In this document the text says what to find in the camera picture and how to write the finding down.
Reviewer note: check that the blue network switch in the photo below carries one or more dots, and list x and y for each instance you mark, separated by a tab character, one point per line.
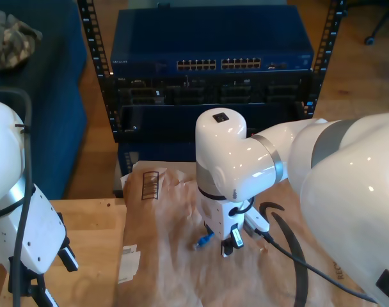
210	35

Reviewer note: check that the office chair base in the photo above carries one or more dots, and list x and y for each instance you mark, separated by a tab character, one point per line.
373	28

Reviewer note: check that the brown packing paper envelope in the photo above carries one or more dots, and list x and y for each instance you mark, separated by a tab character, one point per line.
175	256

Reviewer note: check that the blue sofa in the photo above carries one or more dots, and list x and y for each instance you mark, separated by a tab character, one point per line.
47	128

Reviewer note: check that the camouflage cloth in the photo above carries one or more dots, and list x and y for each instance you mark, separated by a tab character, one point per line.
12	41

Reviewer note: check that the black rack server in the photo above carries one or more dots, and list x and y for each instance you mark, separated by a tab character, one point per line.
194	92

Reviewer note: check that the black perforated rack frame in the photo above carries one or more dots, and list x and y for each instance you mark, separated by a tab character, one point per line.
95	48

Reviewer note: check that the grey rack base plate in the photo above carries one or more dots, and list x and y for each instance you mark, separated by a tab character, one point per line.
117	185

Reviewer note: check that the black rack shelf blue panel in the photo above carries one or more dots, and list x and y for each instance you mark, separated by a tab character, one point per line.
165	118

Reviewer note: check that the blue vented rack unit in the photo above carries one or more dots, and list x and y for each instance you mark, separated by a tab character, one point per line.
156	153

